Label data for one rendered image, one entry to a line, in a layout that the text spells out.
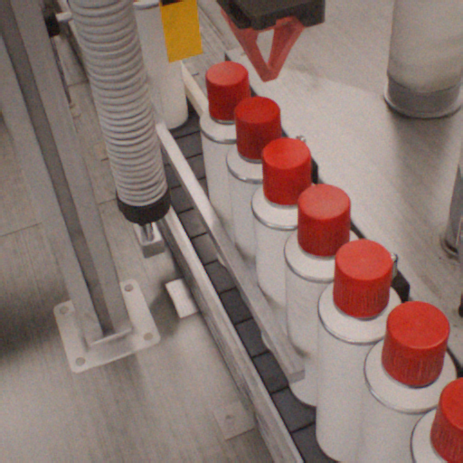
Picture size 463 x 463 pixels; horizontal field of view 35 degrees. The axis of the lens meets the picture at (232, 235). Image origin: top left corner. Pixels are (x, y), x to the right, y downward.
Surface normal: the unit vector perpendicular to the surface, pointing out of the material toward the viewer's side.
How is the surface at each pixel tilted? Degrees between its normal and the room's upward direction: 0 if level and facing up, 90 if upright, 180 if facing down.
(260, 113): 2
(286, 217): 42
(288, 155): 3
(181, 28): 90
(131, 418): 0
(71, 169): 90
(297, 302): 90
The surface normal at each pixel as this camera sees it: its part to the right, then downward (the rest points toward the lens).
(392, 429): -0.44, 0.67
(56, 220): 0.37, 0.66
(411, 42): -0.62, 0.63
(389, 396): -0.52, -0.07
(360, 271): -0.06, -0.71
